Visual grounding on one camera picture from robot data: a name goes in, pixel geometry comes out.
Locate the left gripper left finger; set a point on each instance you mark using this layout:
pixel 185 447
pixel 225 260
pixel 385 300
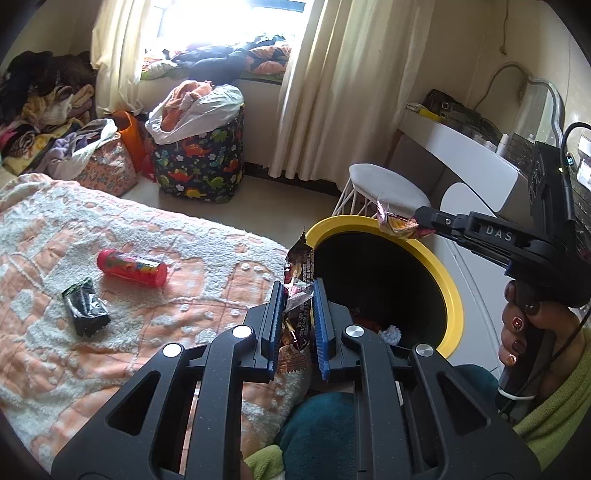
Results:
pixel 179 416

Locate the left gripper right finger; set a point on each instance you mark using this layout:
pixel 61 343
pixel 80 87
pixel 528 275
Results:
pixel 416 416

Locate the brown candy wrapper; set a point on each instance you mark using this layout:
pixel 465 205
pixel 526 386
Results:
pixel 296 334

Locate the white foam net bundle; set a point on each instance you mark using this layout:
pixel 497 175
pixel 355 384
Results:
pixel 392 335

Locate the purple foil snack wrapper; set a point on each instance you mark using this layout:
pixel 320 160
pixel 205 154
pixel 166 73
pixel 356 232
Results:
pixel 398 226

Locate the yellow rimmed black trash bin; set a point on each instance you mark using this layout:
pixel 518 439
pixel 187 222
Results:
pixel 384 281

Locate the right hand painted nails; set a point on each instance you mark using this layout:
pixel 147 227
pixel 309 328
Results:
pixel 549 316

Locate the teal trousers knee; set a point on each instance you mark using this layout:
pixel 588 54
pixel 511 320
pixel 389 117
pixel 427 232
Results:
pixel 318 440

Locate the white curved dresser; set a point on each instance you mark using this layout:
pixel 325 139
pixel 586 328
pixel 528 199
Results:
pixel 459 176

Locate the black green snack packet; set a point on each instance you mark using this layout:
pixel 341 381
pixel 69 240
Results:
pixel 85 308

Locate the peach white patterned bedspread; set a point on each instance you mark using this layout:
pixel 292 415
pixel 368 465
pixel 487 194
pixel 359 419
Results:
pixel 52 380

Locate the red cylindrical snack tube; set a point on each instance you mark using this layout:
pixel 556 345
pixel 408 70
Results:
pixel 137 269

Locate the floral fabric bag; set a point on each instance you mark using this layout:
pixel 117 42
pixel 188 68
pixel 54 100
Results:
pixel 110 169

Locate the cream curtain right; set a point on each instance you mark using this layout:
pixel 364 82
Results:
pixel 347 85

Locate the cream curtain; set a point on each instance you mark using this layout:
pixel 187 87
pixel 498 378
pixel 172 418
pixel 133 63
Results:
pixel 117 43
pixel 347 85

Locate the orange bag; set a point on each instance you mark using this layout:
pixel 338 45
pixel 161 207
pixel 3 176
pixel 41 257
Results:
pixel 131 136

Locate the dinosaur print laundry basket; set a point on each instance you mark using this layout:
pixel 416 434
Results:
pixel 207 167

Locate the pile of clothes on bed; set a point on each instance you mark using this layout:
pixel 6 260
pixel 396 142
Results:
pixel 44 98

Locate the white plastic bag of clothes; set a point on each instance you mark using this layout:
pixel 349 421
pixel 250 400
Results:
pixel 193 108

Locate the clothes on window sill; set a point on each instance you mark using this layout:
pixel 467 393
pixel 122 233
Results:
pixel 263 59

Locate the cream curtain left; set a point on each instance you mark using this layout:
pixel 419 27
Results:
pixel 117 43

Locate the white stool wire legs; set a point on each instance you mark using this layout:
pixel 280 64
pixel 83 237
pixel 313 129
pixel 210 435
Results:
pixel 369 184

